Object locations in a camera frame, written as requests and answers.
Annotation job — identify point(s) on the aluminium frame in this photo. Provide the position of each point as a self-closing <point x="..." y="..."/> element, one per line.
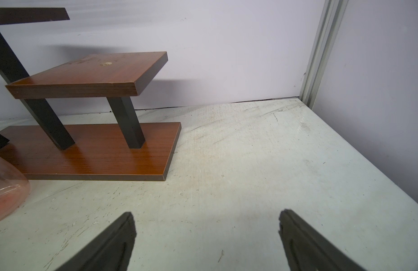
<point x="329" y="24"/>

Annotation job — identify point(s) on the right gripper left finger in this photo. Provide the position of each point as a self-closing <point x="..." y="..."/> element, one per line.
<point x="111" y="250"/>

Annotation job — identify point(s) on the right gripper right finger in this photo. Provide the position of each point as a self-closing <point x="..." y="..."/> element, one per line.
<point x="307" y="250"/>

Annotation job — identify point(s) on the pink spray bottle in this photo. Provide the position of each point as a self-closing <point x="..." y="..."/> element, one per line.
<point x="14" y="188"/>

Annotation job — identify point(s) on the brown wooden tiered stand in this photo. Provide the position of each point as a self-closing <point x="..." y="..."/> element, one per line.
<point x="125" y="151"/>

